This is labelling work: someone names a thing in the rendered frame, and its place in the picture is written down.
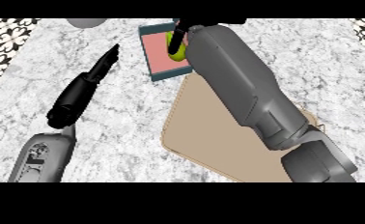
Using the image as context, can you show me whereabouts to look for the pink tray with teal rim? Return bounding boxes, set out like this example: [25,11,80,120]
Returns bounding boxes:
[138,21,195,82]

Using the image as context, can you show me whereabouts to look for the yellow-green pear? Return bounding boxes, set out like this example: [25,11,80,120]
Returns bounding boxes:
[164,31,188,62]

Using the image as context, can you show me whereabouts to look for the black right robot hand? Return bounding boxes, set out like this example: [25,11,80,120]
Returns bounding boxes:
[167,17,248,56]

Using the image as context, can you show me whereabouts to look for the tan cardboard box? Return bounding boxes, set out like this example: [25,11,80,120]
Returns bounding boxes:
[160,72,328,183]

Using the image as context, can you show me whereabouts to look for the grey round object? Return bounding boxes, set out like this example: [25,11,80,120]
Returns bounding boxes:
[64,17,108,30]

